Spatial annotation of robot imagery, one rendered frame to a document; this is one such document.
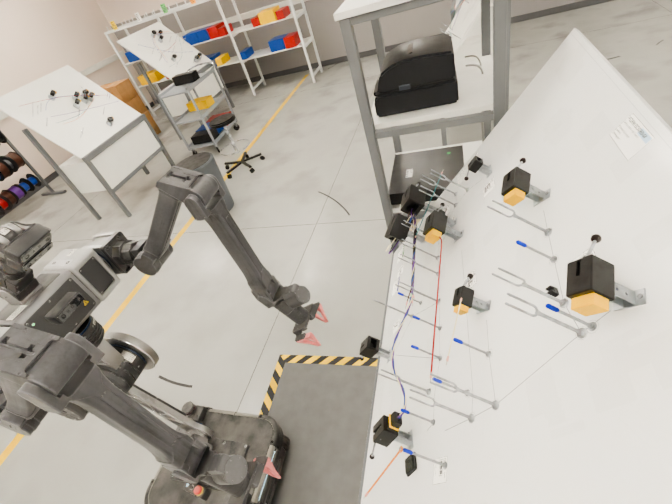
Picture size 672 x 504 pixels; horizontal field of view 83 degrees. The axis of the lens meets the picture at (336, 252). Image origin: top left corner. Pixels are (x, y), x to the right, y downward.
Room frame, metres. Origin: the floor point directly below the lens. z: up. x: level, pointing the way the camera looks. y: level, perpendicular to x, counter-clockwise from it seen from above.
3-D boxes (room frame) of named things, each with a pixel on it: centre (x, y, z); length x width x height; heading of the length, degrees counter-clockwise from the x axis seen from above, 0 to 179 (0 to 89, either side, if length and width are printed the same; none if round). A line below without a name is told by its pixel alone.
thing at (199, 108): (6.22, 1.16, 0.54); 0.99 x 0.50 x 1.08; 156
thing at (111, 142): (5.31, 2.40, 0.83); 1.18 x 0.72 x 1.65; 153
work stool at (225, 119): (4.85, 0.76, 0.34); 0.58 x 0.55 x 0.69; 114
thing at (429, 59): (1.44, -0.51, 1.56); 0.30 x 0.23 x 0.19; 67
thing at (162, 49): (7.40, 1.46, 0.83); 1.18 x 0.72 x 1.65; 155
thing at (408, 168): (1.47, -0.52, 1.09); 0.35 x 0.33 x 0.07; 155
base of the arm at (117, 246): (1.10, 0.64, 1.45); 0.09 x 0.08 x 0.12; 153
